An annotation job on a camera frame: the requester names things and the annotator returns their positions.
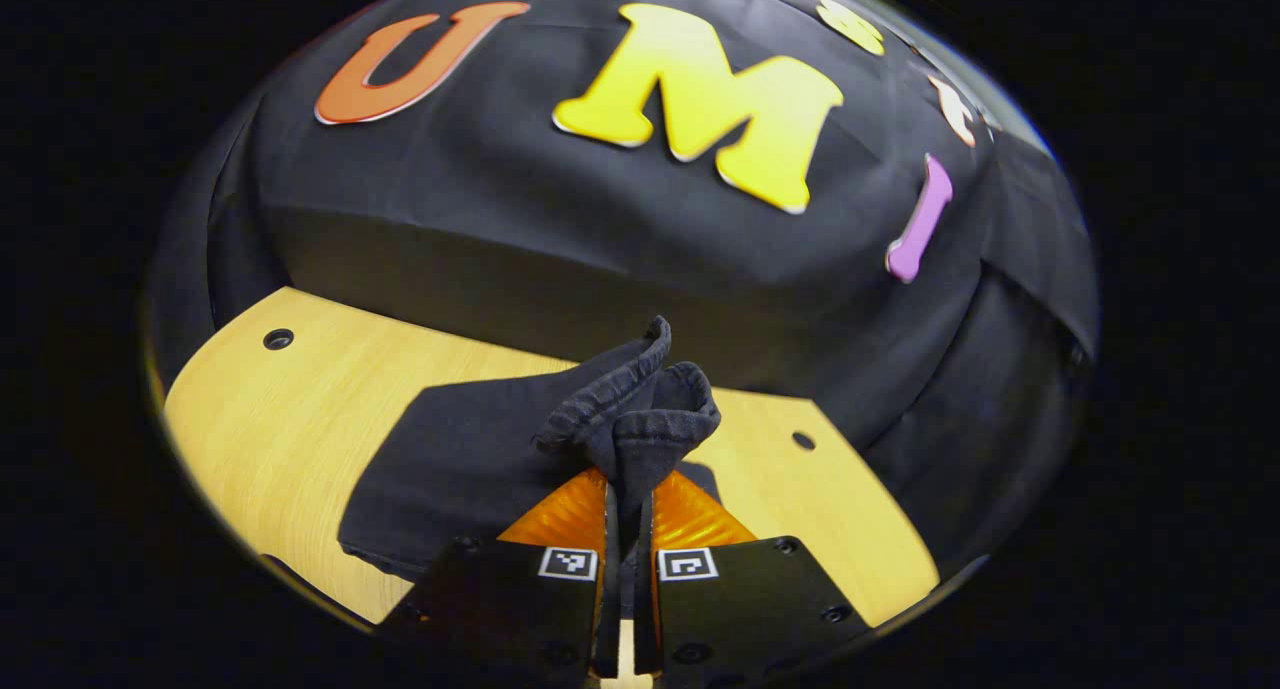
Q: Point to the black backdrop cloth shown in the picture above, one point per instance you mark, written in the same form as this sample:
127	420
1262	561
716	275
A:
600	229

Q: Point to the round black table grommet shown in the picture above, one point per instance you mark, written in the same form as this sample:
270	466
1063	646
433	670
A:
803	439
278	339

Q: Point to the dark grey jeans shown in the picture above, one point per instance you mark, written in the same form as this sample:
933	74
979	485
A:
470	459

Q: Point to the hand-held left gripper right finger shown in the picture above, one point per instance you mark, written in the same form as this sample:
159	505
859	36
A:
760	599

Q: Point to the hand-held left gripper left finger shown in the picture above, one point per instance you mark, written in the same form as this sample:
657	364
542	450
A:
500	609

